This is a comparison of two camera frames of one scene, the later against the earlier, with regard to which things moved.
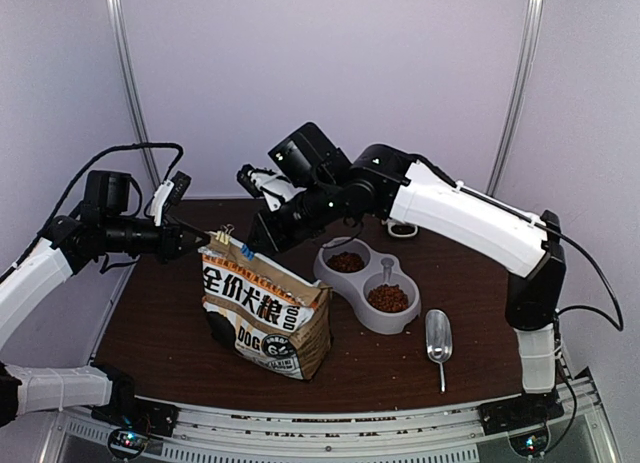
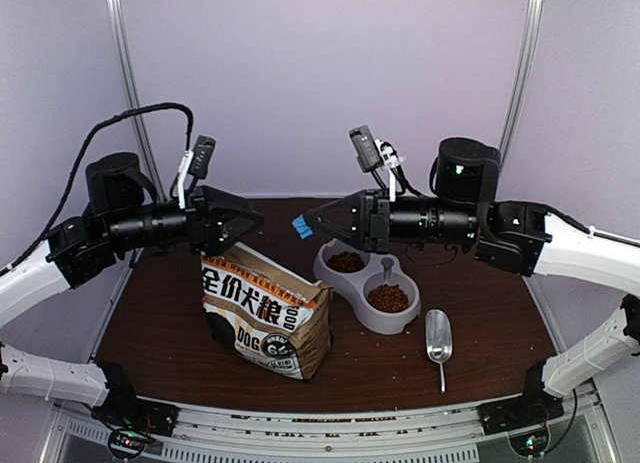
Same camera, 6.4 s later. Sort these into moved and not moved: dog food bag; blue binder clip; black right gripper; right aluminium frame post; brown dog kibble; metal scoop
Moved: black right gripper; blue binder clip
Not moved: brown dog kibble; right aluminium frame post; dog food bag; metal scoop
